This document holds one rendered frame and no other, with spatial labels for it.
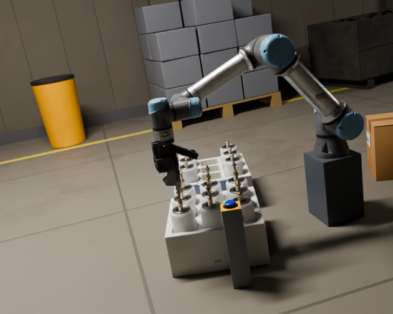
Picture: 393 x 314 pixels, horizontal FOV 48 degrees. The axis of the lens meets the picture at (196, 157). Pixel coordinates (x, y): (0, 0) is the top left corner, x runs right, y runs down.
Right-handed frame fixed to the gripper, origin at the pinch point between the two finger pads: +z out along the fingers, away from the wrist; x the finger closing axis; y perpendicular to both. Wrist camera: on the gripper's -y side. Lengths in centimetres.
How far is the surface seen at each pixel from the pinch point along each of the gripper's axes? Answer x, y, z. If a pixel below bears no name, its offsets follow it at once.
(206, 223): 6.3, -7.0, 15.4
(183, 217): 4.7, 1.5, 10.9
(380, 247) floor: 27, -69, 35
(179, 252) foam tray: 6.6, 5.5, 24.0
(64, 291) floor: -8, 53, 35
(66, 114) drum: -266, 44, 4
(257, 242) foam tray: 15.3, -23.4, 24.3
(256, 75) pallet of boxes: -243, -139, 0
